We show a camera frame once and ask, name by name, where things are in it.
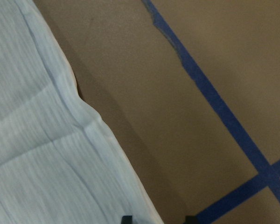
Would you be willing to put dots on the light blue button-up shirt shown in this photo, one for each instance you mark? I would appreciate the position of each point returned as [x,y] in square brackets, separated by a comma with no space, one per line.
[59,161]

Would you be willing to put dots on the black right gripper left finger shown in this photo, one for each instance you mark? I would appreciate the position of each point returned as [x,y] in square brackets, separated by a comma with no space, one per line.
[127,220]

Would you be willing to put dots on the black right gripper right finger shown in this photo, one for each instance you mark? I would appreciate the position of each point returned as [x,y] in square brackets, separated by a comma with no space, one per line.
[190,220]

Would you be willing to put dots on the brown paper table cover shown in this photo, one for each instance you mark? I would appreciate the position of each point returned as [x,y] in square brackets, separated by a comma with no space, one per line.
[132,75]

